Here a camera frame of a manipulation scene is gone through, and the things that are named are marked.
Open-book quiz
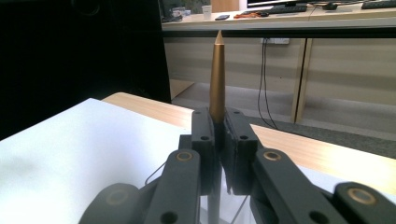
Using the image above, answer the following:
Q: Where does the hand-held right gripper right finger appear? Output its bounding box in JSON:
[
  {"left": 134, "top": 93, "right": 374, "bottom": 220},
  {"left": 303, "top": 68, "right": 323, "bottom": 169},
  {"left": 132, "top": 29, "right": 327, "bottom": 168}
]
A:
[{"left": 221, "top": 107, "right": 262, "bottom": 196}]

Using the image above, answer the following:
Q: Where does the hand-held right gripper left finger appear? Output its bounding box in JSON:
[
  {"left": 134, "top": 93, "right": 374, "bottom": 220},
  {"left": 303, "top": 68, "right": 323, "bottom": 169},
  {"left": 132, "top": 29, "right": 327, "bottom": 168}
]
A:
[{"left": 178, "top": 106, "right": 217, "bottom": 196}]

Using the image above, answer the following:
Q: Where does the black pen with gold tip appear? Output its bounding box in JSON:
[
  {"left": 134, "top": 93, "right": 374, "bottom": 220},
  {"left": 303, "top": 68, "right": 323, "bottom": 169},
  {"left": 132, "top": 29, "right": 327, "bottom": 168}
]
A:
[{"left": 207, "top": 30, "right": 227, "bottom": 132}]

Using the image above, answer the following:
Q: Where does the wooden table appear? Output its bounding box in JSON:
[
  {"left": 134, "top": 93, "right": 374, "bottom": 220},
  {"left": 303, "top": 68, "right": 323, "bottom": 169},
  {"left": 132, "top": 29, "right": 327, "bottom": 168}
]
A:
[{"left": 102, "top": 91, "right": 396, "bottom": 196}]

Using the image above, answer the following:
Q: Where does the black keyboard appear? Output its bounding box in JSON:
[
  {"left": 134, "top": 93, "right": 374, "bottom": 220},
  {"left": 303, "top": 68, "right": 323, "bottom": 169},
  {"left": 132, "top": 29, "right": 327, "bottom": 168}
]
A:
[
  {"left": 266, "top": 5, "right": 309, "bottom": 15},
  {"left": 361, "top": 0, "right": 396, "bottom": 10}
]

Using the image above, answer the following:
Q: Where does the computer monitor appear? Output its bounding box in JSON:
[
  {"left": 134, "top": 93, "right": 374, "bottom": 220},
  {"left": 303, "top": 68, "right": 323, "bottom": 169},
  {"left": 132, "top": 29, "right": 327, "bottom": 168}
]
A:
[{"left": 247, "top": 0, "right": 313, "bottom": 7}]

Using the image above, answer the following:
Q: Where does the black curtain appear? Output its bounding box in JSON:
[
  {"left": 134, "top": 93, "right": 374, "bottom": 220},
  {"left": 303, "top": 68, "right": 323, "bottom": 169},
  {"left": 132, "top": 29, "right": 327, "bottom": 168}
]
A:
[{"left": 0, "top": 0, "right": 172, "bottom": 142}]

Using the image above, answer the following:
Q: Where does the light office desk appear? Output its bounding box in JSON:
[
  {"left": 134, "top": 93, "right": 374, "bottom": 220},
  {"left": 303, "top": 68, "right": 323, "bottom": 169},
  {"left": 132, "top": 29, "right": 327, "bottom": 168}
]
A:
[{"left": 161, "top": 6, "right": 396, "bottom": 32}]

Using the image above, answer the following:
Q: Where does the black power cable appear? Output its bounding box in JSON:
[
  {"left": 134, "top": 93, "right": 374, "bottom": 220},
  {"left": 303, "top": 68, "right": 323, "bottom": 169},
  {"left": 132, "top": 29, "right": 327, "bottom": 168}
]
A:
[
  {"left": 256, "top": 38, "right": 278, "bottom": 131},
  {"left": 262, "top": 38, "right": 280, "bottom": 130}
]

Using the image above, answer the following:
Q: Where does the white wall socket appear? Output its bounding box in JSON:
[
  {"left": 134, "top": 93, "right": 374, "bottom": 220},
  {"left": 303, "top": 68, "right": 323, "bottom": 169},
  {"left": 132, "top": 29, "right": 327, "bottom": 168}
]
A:
[{"left": 261, "top": 37, "right": 290, "bottom": 45}]

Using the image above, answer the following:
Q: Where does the orange cord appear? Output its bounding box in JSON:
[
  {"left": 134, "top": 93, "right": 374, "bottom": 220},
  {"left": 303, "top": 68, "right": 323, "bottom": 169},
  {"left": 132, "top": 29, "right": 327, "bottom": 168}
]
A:
[{"left": 233, "top": 10, "right": 262, "bottom": 20}]

